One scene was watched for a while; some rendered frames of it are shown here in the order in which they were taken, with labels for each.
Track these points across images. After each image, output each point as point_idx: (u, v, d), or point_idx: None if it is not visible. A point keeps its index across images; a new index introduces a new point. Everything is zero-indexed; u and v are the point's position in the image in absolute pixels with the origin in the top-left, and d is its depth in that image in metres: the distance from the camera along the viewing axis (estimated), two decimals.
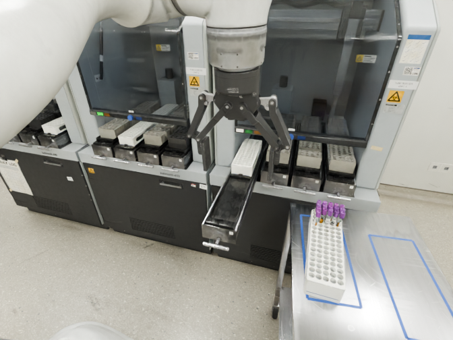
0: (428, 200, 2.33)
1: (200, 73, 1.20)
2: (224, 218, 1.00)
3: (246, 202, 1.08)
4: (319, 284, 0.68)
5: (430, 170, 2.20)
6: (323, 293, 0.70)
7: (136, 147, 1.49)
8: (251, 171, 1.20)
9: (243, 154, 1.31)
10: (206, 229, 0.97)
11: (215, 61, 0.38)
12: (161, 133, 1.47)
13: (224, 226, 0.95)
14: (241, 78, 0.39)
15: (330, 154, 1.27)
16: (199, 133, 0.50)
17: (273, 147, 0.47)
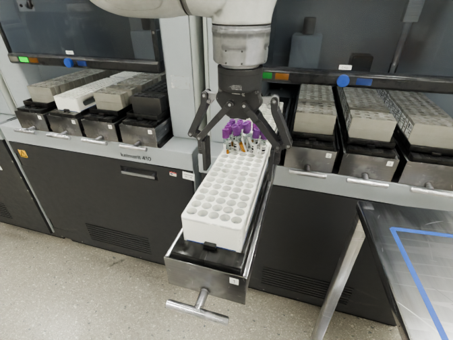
0: None
1: None
2: None
3: (265, 205, 0.52)
4: (200, 222, 0.39)
5: None
6: (211, 241, 0.41)
7: (83, 114, 0.94)
8: (269, 146, 0.64)
9: None
10: (176, 269, 0.42)
11: (220, 57, 0.39)
12: (122, 91, 0.93)
13: (216, 264, 0.39)
14: (245, 75, 0.40)
15: (409, 116, 0.72)
16: (201, 132, 0.50)
17: (274, 146, 0.47)
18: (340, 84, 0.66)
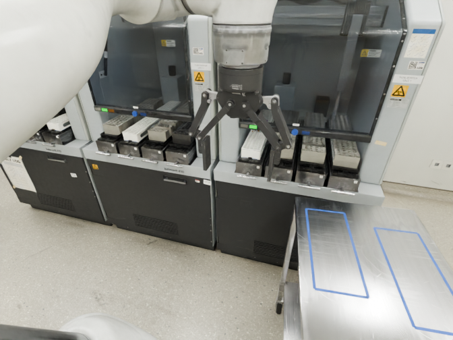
0: (430, 197, 2.34)
1: (205, 68, 1.20)
2: None
3: (267, 150, 1.43)
4: (247, 150, 1.31)
5: (432, 167, 2.21)
6: (250, 156, 1.32)
7: (140, 143, 1.49)
8: None
9: None
10: (239, 166, 1.33)
11: (220, 57, 0.39)
12: (165, 129, 1.48)
13: (253, 162, 1.30)
14: (245, 75, 0.40)
15: (334, 149, 1.27)
16: (201, 131, 0.50)
17: (274, 146, 0.47)
18: (293, 133, 1.21)
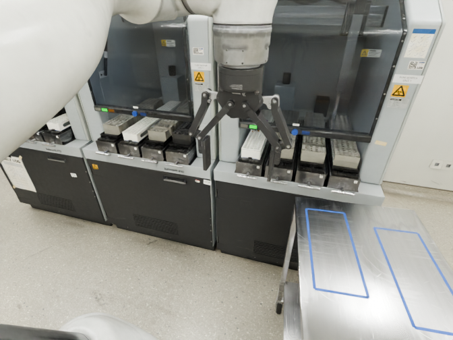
0: (430, 197, 2.34)
1: (205, 68, 1.20)
2: None
3: (267, 150, 1.43)
4: (247, 150, 1.31)
5: (432, 167, 2.21)
6: (250, 156, 1.32)
7: (140, 143, 1.49)
8: None
9: None
10: (239, 165, 1.33)
11: (220, 57, 0.39)
12: (165, 129, 1.48)
13: (253, 162, 1.30)
14: (245, 75, 0.40)
15: (334, 149, 1.27)
16: (201, 131, 0.50)
17: (274, 146, 0.47)
18: (293, 133, 1.21)
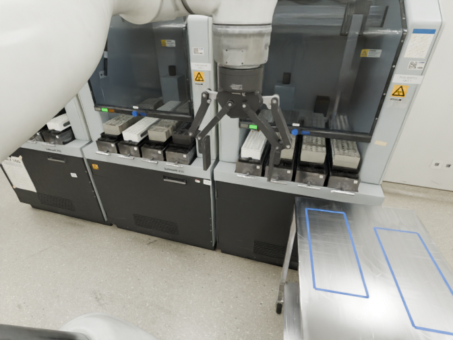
0: (430, 197, 2.34)
1: (205, 68, 1.20)
2: None
3: (267, 150, 1.43)
4: (247, 150, 1.31)
5: (432, 167, 2.21)
6: (250, 156, 1.32)
7: (140, 143, 1.49)
8: None
9: None
10: (239, 165, 1.33)
11: (220, 57, 0.39)
12: (165, 129, 1.48)
13: (253, 162, 1.30)
14: (245, 75, 0.40)
15: (334, 149, 1.27)
16: (201, 131, 0.50)
17: (274, 146, 0.47)
18: (293, 133, 1.21)
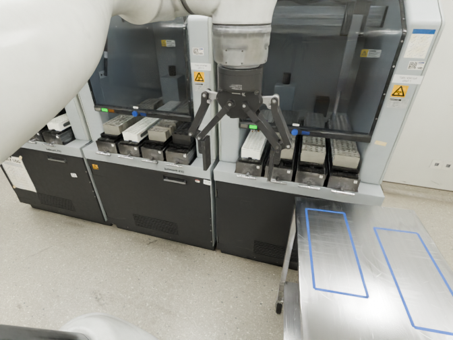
0: (430, 197, 2.34)
1: (205, 68, 1.20)
2: None
3: (267, 150, 1.43)
4: (247, 150, 1.31)
5: (432, 167, 2.21)
6: (250, 156, 1.32)
7: (140, 143, 1.49)
8: None
9: None
10: (239, 166, 1.33)
11: (220, 57, 0.39)
12: (165, 129, 1.48)
13: (253, 162, 1.30)
14: (245, 75, 0.40)
15: (334, 149, 1.27)
16: (201, 131, 0.50)
17: (274, 146, 0.47)
18: (293, 133, 1.21)
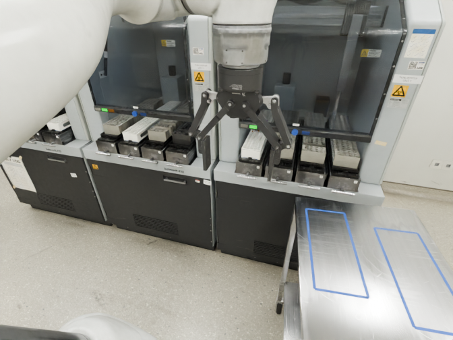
0: (430, 197, 2.34)
1: (205, 68, 1.20)
2: None
3: (267, 150, 1.43)
4: (247, 150, 1.31)
5: (432, 167, 2.21)
6: (250, 156, 1.32)
7: (140, 143, 1.49)
8: None
9: None
10: (239, 166, 1.33)
11: (220, 57, 0.39)
12: (165, 129, 1.48)
13: (253, 162, 1.30)
14: (245, 75, 0.40)
15: (334, 149, 1.27)
16: (201, 131, 0.50)
17: (274, 146, 0.47)
18: (293, 133, 1.21)
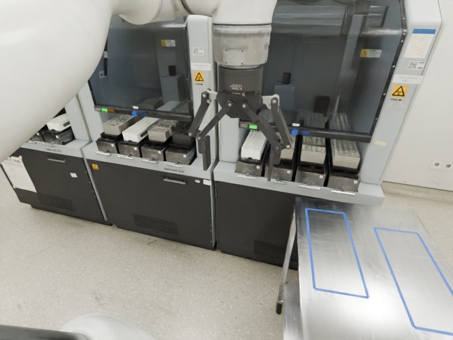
0: (430, 197, 2.34)
1: (205, 68, 1.20)
2: None
3: (267, 150, 1.43)
4: (247, 150, 1.31)
5: (432, 167, 2.21)
6: (250, 156, 1.32)
7: (140, 143, 1.49)
8: None
9: None
10: (239, 166, 1.33)
11: (220, 57, 0.39)
12: (165, 129, 1.48)
13: (253, 162, 1.30)
14: (245, 75, 0.40)
15: (334, 149, 1.27)
16: (201, 131, 0.50)
17: (274, 146, 0.47)
18: (293, 133, 1.21)
